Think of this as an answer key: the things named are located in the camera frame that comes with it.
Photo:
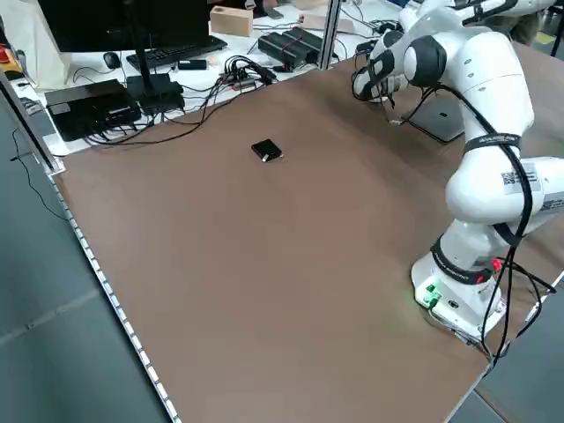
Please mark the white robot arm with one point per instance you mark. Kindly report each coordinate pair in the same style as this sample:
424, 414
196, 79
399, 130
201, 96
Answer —
529, 3
489, 110

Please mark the small black square object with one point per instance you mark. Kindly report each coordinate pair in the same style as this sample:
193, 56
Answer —
266, 150

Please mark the silver closed laptop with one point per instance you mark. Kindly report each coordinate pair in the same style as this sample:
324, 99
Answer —
440, 121

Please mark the black computer mouse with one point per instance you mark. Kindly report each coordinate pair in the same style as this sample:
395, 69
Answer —
112, 59

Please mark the black usb hub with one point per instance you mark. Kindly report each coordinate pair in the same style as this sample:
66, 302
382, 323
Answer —
240, 77

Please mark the black finned device box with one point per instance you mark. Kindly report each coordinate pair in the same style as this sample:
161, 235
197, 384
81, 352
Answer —
282, 50
306, 42

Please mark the small black bar device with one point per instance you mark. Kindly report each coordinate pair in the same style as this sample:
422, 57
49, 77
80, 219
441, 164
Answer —
192, 65

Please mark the black monitor stand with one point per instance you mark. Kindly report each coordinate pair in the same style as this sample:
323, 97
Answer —
152, 88

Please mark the black keyboard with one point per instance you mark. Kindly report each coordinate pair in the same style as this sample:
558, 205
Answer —
180, 50

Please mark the pale wooden box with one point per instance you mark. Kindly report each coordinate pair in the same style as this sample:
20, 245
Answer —
315, 23

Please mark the black flat computer case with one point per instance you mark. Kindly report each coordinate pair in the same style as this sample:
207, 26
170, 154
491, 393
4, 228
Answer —
88, 108

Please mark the black computer monitor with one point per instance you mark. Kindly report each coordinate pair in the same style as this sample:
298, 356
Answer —
119, 22

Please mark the red emergency stop button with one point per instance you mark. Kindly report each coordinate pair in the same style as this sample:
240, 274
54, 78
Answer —
5, 56

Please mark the aluminium frame post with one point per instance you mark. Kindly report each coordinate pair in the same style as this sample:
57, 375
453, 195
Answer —
330, 35

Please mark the aluminium table edge rail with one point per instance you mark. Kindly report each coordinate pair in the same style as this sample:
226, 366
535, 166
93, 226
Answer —
110, 299

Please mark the aluminium frame beam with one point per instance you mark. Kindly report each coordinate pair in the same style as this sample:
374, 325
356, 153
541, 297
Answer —
31, 128

